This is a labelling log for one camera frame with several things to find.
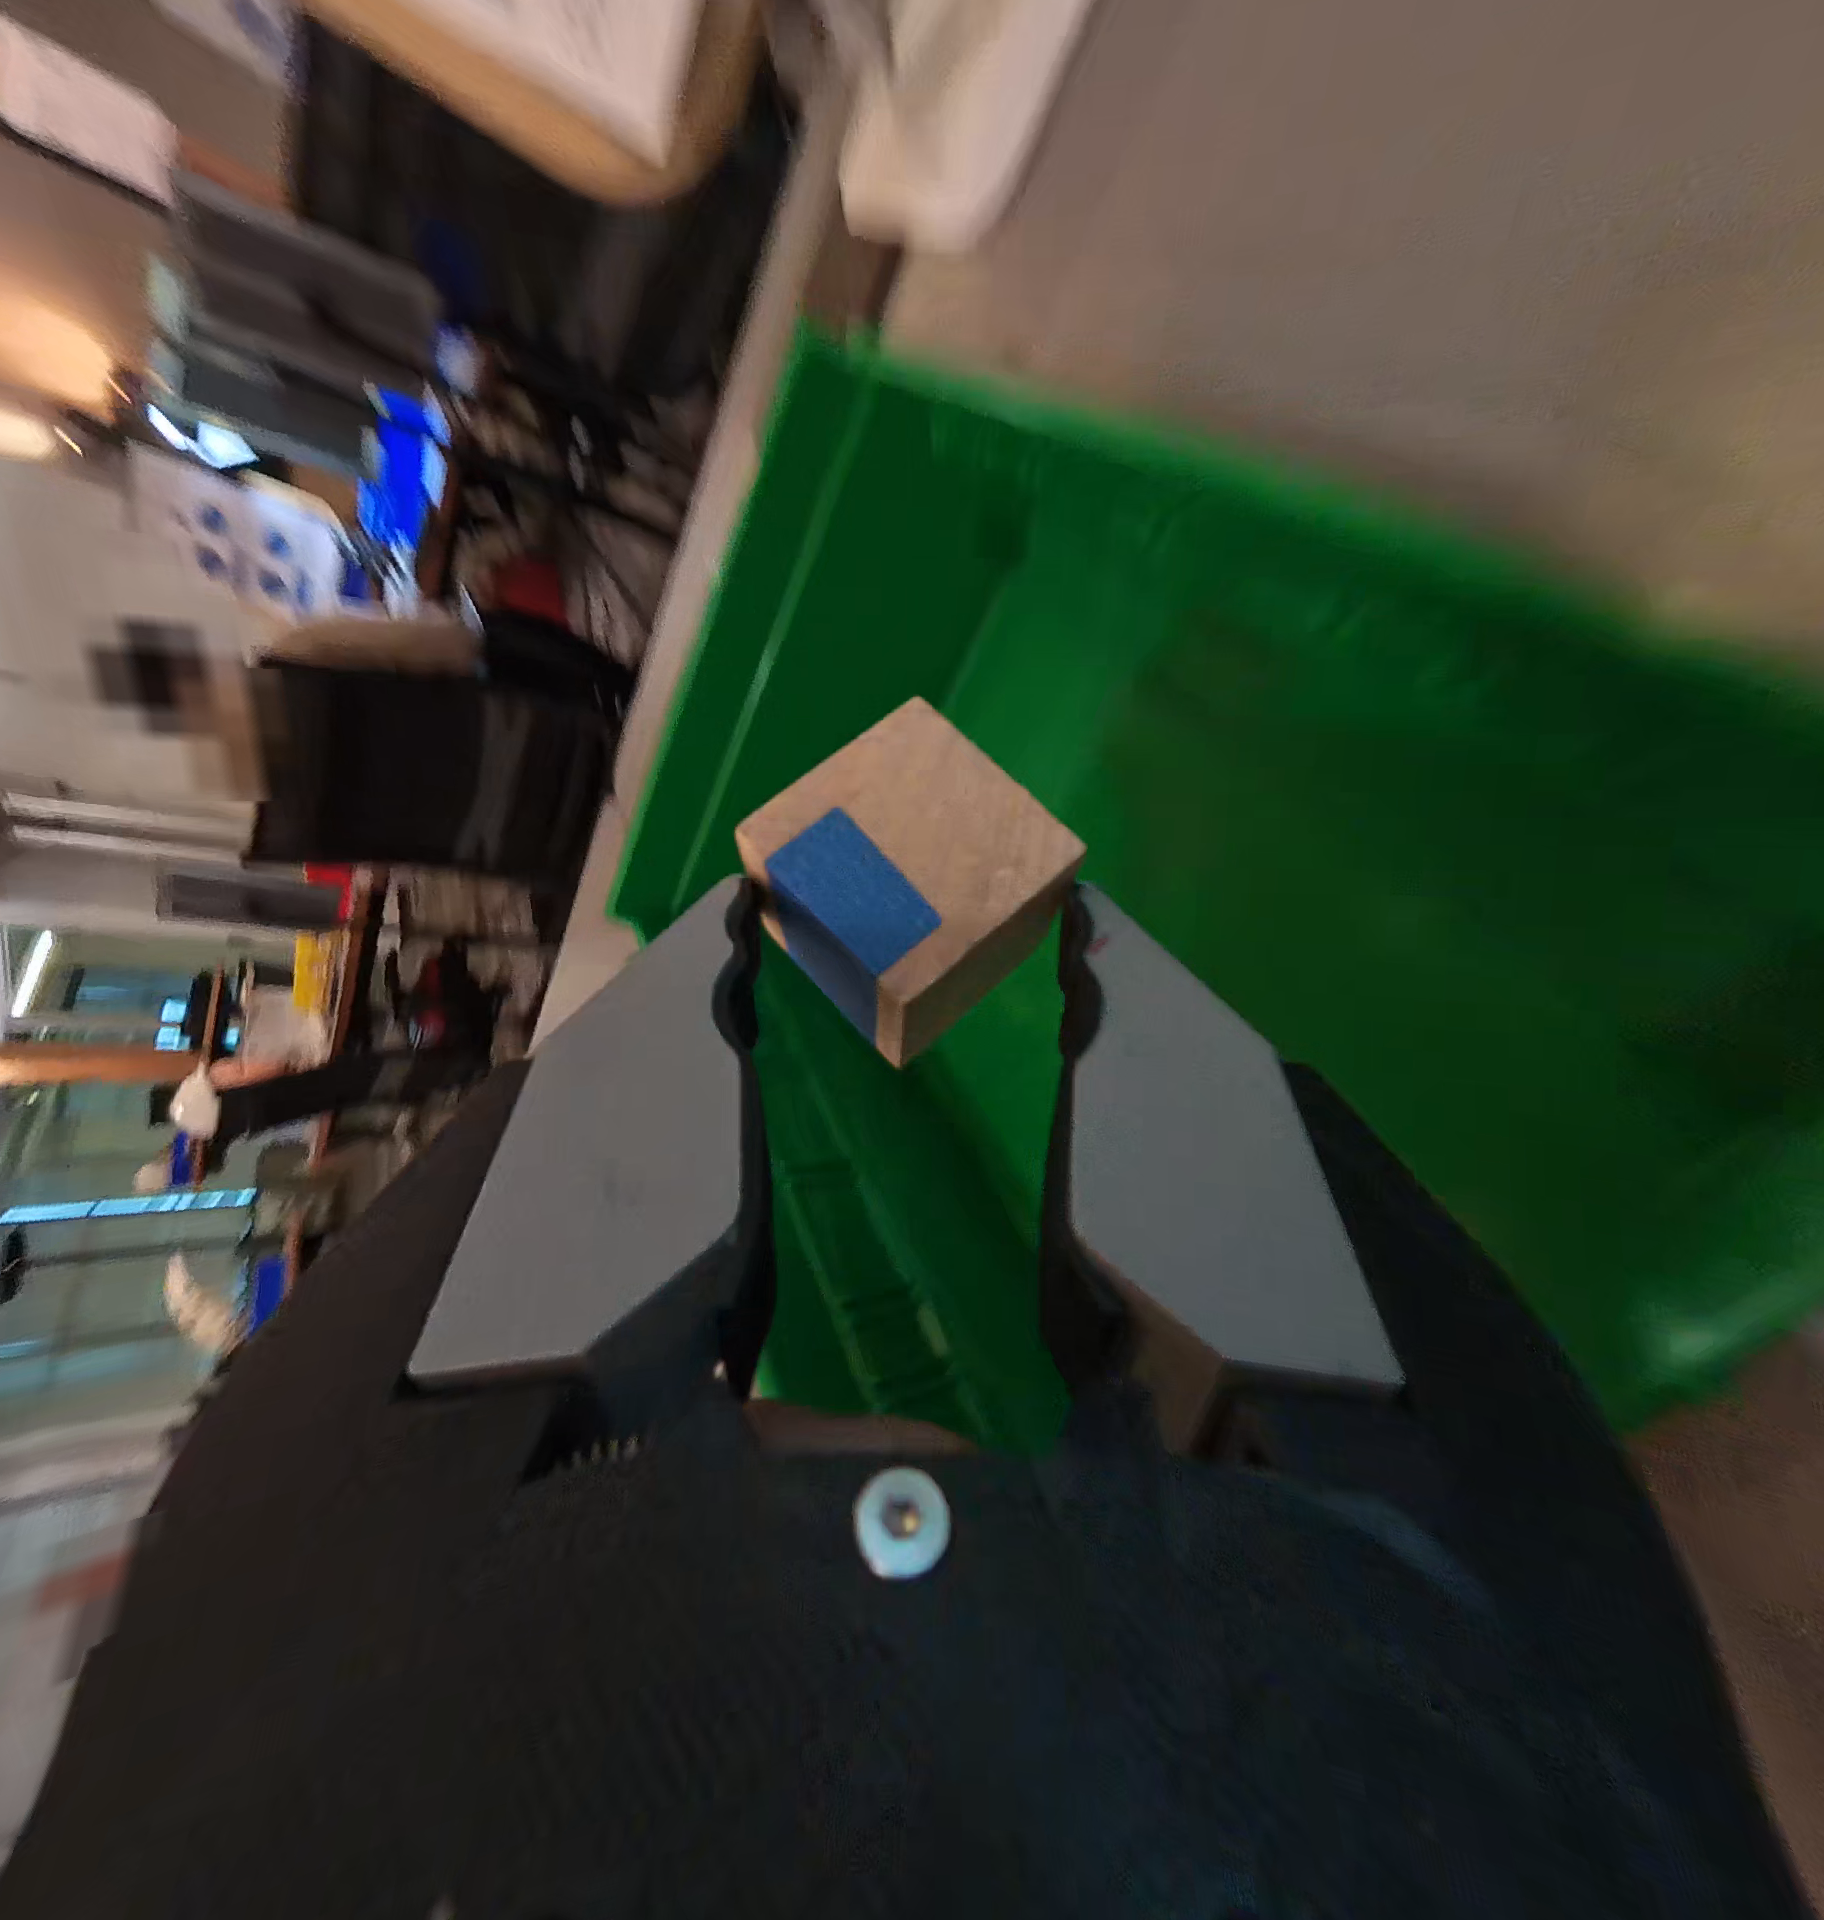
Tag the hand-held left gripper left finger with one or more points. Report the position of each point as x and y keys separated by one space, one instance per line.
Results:
x=596 y=1186

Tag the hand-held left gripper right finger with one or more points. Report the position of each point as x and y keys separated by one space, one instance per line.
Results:
x=1212 y=1186

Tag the wooden cube with blue mark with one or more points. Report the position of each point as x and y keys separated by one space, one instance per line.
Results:
x=956 y=855

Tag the green plastic tray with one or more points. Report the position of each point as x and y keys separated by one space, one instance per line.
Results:
x=1302 y=751

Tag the dark furniture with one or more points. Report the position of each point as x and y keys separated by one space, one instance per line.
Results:
x=432 y=765

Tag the instruction sheet on stand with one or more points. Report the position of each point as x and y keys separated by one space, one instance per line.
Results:
x=942 y=136

